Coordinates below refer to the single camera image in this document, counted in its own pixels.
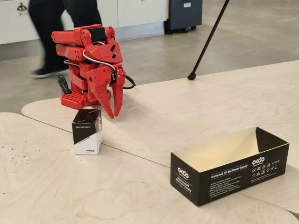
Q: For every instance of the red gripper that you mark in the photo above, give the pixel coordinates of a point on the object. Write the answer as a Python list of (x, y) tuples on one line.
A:
[(97, 75)]

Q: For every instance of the small black white box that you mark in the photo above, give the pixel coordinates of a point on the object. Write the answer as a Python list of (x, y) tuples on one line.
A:
[(86, 130)]

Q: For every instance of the red robot arm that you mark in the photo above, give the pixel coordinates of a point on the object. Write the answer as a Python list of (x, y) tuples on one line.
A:
[(67, 37)]

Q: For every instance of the long open black box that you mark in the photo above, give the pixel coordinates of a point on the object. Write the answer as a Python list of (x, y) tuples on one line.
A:
[(222, 184)]

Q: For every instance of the black table clamp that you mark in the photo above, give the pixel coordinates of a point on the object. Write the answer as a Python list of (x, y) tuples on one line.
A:
[(63, 85)]

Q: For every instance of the plain white cabinet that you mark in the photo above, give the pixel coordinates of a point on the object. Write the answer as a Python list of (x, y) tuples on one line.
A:
[(140, 11)]

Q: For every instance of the person in dark trousers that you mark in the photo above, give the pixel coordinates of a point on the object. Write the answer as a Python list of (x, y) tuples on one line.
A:
[(44, 23)]

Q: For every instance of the black tripod leg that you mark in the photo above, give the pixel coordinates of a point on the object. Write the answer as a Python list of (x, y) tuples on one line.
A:
[(205, 49)]

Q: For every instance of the dark grey wheeled cabinet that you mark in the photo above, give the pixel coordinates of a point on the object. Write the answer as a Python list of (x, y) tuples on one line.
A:
[(184, 14)]

